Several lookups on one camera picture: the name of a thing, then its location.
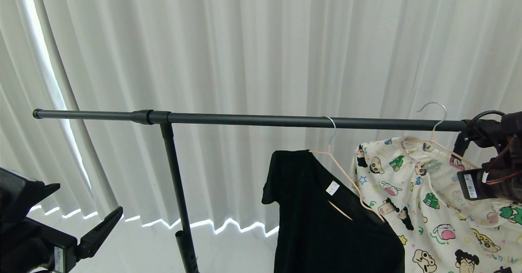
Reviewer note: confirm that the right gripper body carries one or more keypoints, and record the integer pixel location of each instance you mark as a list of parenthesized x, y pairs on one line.
[(481, 185)]

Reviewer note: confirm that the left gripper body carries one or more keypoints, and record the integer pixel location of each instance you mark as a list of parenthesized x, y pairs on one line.
[(53, 248)]

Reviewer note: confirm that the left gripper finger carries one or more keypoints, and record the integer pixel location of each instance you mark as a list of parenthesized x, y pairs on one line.
[(100, 232)]

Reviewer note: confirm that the cream printed garment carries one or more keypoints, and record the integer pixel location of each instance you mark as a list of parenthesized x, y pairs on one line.
[(428, 207)]

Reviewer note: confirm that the pink clothes hanger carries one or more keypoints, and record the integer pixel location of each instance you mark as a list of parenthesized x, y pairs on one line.
[(436, 126), (329, 158)]

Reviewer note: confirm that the black garment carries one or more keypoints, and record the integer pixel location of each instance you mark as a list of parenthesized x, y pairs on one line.
[(318, 232)]

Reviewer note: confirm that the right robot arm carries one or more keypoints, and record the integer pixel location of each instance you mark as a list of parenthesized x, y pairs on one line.
[(512, 142)]

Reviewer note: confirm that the black clothes rack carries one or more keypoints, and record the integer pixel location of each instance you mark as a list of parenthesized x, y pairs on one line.
[(265, 120)]

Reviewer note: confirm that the white curtain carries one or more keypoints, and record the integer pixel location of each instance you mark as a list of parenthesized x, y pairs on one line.
[(244, 40)]

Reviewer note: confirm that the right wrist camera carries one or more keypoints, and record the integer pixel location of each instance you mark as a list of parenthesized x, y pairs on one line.
[(485, 132)]

